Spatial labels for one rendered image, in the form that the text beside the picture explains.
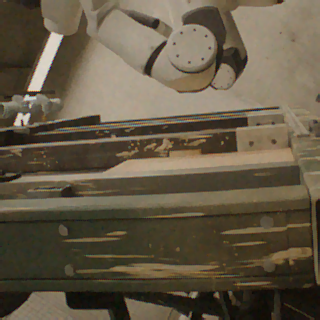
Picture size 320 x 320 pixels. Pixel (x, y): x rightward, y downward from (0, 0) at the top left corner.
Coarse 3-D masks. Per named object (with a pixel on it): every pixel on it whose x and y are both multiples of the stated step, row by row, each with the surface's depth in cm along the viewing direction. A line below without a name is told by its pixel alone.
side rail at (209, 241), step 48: (240, 192) 53; (288, 192) 50; (0, 240) 55; (48, 240) 54; (96, 240) 53; (144, 240) 52; (192, 240) 51; (240, 240) 50; (288, 240) 49; (0, 288) 55; (48, 288) 54; (96, 288) 53; (144, 288) 52; (192, 288) 51; (240, 288) 50; (288, 288) 49
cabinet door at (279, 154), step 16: (128, 160) 114; (144, 160) 111; (160, 160) 109; (176, 160) 107; (192, 160) 106; (208, 160) 103; (224, 160) 101; (240, 160) 99; (256, 160) 96; (272, 160) 92; (288, 160) 90
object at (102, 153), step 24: (48, 144) 123; (72, 144) 117; (96, 144) 116; (120, 144) 115; (144, 144) 114; (168, 144) 113; (192, 144) 112; (216, 144) 111; (240, 144) 110; (264, 144) 109; (0, 168) 121; (24, 168) 120; (48, 168) 119; (72, 168) 118
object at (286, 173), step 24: (192, 168) 80; (216, 168) 77; (240, 168) 75; (264, 168) 73; (288, 168) 73; (0, 192) 82; (24, 192) 81; (72, 192) 79; (96, 192) 78; (120, 192) 78; (144, 192) 77; (168, 192) 76; (192, 192) 76
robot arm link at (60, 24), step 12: (24, 0) 74; (36, 0) 75; (48, 0) 75; (60, 0) 75; (72, 0) 75; (48, 12) 77; (60, 12) 76; (72, 12) 77; (48, 24) 79; (60, 24) 78; (72, 24) 79
